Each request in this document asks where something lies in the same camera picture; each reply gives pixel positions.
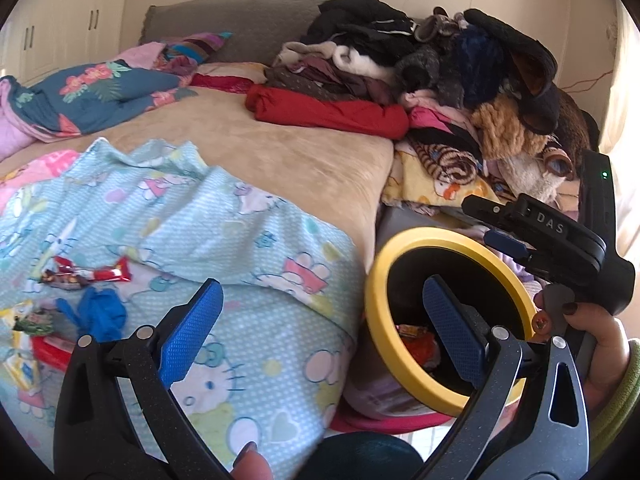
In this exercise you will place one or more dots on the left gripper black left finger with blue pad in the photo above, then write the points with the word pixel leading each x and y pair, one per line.
pixel 117 417

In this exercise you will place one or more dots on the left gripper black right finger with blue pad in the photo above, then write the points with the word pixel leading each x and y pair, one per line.
pixel 526 418

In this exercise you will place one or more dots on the yellow rimmed trash bin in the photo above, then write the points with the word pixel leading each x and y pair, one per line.
pixel 384 381

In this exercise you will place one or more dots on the right hand painted nails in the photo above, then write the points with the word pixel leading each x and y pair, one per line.
pixel 610 357

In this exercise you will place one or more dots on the left hand thumb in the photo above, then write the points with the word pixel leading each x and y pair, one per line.
pixel 250 464

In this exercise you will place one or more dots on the red barcode package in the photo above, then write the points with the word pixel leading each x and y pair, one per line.
pixel 53 351

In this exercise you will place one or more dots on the yellow snack wrapper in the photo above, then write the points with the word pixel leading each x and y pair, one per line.
pixel 20 362

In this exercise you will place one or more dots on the blue rubber glove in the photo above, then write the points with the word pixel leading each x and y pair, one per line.
pixel 99 314

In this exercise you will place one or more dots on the green cartoon snack wrapper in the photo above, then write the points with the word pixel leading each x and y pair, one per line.
pixel 35 323

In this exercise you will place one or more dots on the red candy bar wrapper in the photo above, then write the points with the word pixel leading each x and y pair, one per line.
pixel 66 275

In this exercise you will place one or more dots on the pile of mixed clothes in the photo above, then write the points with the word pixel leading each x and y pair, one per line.
pixel 486 117

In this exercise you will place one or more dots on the light blue Hello Kitty blanket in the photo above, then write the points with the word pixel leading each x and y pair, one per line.
pixel 273 367

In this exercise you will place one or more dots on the beige bed cover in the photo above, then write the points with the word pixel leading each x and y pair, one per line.
pixel 275 154

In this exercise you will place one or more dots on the red garment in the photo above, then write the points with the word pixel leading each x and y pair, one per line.
pixel 289 108

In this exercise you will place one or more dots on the pink cartoon blanket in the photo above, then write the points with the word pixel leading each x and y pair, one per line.
pixel 45 167

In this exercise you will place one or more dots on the blue floral quilt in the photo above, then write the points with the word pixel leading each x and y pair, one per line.
pixel 89 98

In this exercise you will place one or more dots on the red and cream pillow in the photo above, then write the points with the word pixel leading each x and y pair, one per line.
pixel 235 78

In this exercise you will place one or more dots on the striped colourful cloth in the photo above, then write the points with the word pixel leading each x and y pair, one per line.
pixel 195 50

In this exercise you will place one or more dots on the grey headboard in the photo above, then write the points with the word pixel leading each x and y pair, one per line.
pixel 258 28

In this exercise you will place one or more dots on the white wardrobe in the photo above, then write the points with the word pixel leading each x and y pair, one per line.
pixel 43 36

